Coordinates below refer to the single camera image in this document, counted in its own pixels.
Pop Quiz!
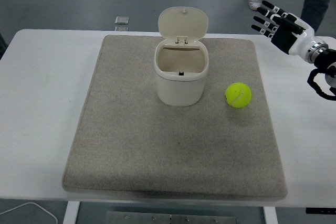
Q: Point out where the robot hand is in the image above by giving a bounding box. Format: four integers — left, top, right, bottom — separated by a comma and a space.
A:
251, 0, 322, 60

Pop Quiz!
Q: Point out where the yellow-green tennis ball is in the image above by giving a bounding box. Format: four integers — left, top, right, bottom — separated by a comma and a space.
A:
225, 82, 253, 109

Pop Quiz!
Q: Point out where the cream bin with flip lid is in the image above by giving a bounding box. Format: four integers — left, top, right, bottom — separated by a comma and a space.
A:
153, 6, 210, 107

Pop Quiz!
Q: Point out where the beige fabric mat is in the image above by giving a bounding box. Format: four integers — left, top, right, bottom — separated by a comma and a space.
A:
61, 34, 288, 200

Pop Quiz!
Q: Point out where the black table control panel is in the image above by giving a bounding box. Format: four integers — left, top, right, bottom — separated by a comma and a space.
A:
306, 207, 336, 215

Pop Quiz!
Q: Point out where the white table leg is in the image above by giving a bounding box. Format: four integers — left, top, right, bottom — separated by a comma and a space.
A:
263, 206, 278, 224
62, 201, 81, 224

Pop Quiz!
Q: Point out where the grey metal plate with screws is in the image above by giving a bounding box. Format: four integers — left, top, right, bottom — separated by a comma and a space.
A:
106, 211, 238, 224

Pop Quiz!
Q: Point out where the white cable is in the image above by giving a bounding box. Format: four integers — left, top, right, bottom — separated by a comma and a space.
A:
0, 202, 58, 224

